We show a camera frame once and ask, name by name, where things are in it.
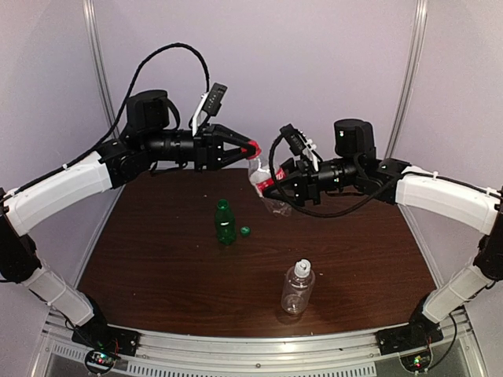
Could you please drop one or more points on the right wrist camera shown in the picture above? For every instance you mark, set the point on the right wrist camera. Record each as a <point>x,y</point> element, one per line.
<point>301,146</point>

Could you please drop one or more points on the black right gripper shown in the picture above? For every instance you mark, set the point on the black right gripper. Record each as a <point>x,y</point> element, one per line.
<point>306,181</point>

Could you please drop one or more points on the circuit board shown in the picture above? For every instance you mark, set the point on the circuit board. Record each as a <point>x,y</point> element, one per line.
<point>98,362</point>
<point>416,362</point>

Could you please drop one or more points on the front aluminium frame rail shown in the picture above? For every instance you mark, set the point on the front aluminium frame rail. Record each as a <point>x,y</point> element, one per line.
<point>354,353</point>

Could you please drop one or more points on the aluminium post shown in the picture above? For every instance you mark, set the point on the aluminium post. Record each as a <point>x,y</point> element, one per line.
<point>420,20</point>
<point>93,36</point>

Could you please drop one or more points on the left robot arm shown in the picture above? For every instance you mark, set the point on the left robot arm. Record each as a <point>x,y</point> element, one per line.
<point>146,140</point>

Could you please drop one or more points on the right circuit board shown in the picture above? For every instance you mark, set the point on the right circuit board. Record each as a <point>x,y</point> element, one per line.
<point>416,362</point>

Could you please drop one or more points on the clear bottle white cap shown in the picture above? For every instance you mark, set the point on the clear bottle white cap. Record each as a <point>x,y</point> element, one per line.
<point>297,288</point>

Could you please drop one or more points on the green bottle cap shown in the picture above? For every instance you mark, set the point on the green bottle cap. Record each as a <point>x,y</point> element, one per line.
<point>245,231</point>

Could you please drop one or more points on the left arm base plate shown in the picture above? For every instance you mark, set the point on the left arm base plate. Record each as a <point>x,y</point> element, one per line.
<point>107,338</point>

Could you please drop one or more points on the left circuit board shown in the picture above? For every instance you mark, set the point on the left circuit board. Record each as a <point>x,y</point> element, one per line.
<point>98,362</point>

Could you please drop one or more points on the right rear aluminium post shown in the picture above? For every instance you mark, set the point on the right rear aluminium post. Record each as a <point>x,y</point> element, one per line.
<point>420,20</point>

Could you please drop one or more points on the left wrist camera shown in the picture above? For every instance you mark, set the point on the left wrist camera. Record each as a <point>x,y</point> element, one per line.
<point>209,106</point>

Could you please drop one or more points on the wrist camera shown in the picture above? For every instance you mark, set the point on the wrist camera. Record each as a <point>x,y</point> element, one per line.
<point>301,146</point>
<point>209,106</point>

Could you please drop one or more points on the clear bottle red label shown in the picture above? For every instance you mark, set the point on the clear bottle red label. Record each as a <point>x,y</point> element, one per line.
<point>260,179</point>

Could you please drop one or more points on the green plastic bottle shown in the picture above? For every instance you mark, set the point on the green plastic bottle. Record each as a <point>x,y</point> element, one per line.
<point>225,224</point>

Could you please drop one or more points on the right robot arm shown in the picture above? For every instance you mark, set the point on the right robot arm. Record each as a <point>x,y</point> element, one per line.
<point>400,183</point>

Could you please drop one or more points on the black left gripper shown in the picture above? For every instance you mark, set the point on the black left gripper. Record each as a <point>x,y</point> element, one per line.
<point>209,150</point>

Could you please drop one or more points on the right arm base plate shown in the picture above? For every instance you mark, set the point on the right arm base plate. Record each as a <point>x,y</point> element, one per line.
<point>407,337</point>

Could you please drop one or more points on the red bottle cap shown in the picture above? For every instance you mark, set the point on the red bottle cap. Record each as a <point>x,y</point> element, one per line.
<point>256,150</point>

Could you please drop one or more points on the left rear aluminium post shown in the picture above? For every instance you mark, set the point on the left rear aluminium post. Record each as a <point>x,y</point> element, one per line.
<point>93,36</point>

